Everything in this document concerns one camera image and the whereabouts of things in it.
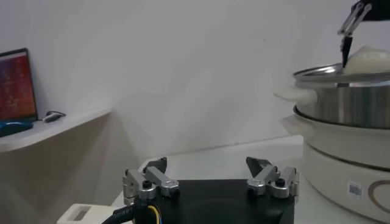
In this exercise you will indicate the stainless steel steamer basket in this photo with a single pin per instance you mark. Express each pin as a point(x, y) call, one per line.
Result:
point(350, 103)

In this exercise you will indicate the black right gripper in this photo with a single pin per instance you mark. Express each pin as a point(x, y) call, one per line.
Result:
point(381, 9)

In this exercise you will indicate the small black device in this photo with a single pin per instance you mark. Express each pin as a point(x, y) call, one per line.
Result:
point(50, 118)

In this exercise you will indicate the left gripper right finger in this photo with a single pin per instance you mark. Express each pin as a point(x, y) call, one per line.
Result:
point(263, 181)

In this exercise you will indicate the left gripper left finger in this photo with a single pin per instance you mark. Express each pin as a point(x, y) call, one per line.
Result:
point(158, 181)

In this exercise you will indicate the blue computer mouse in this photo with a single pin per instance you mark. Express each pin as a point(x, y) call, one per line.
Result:
point(13, 128)

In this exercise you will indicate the black laptop red screen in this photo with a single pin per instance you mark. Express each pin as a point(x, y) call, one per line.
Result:
point(16, 85)

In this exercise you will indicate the white side desk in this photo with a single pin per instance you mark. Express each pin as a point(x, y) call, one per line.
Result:
point(61, 131)

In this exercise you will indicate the white steamed baozi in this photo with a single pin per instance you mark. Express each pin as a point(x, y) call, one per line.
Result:
point(368, 61)

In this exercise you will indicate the white electric cooker pot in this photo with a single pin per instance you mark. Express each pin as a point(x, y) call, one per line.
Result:
point(335, 158)

